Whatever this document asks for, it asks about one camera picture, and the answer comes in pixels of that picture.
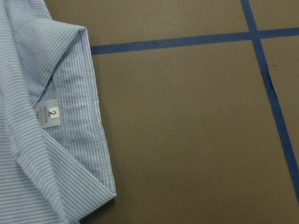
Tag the light blue button shirt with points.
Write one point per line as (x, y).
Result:
(55, 166)

